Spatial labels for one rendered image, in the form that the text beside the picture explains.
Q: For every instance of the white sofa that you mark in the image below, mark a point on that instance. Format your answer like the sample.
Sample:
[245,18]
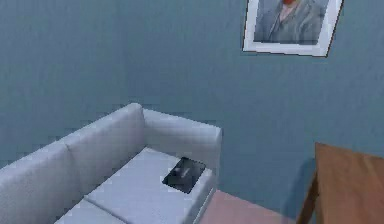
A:
[116,150]

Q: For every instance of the brown wooden table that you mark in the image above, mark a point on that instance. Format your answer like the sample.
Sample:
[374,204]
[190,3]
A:
[350,186]

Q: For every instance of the white framed portrait picture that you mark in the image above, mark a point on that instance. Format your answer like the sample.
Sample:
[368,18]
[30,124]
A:
[292,23]

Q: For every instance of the black flat laptop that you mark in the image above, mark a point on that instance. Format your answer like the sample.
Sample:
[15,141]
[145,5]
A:
[184,174]

